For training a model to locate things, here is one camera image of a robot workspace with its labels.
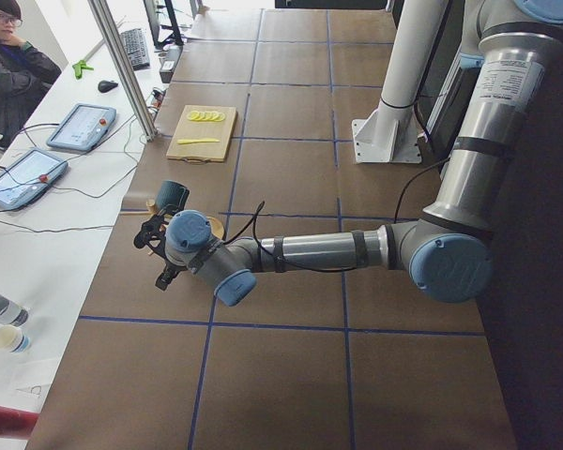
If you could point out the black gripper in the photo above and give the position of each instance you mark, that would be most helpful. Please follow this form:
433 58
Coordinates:
170 271

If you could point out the teal mug yellow inside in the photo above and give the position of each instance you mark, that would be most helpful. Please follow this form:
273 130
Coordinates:
171 197

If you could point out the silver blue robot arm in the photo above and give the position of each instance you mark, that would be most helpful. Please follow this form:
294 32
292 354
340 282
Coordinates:
446 251

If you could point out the wooden cup storage rack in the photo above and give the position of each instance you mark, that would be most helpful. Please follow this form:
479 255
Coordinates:
187 230

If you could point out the white paper cup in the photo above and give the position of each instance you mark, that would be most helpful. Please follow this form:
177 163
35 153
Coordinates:
13 339

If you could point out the yellow plastic knife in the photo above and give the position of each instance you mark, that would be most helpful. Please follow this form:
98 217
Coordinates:
197 140

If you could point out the wooden cutting board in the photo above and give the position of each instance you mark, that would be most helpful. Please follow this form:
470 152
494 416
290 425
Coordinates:
203 152

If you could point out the far teach pendant tablet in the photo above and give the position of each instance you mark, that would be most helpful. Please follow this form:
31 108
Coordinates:
83 128

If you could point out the teach pendant tablet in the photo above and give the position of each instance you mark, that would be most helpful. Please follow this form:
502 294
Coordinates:
83 128
28 178

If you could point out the clear water bottle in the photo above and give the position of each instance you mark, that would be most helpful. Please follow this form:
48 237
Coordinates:
11 313

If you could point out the near teach pendant tablet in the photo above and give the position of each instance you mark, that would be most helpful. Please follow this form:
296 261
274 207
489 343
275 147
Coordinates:
28 178

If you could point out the black computer mouse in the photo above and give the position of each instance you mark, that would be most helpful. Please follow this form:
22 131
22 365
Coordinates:
106 86

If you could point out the black grey power box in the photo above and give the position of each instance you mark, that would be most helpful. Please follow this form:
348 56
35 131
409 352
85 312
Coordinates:
169 58

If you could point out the red object at edge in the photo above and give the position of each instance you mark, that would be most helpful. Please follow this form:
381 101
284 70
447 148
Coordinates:
17 424

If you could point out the green clamp tool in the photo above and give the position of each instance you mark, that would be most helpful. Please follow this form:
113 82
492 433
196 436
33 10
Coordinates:
80 68

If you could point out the black keyboard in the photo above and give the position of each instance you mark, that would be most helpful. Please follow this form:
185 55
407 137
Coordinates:
134 44

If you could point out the black monitor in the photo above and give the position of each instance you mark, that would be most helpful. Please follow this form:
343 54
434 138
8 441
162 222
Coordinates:
163 24

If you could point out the seated person dark jacket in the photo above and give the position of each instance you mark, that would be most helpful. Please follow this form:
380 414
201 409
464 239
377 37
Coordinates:
26 74

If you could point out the white pillar with base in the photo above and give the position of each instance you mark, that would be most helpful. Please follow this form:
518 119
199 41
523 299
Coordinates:
389 134

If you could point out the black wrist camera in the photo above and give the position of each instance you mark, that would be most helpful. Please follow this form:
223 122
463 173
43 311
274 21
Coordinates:
152 235

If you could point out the aluminium frame post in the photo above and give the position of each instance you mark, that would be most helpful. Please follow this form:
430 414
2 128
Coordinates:
109 31

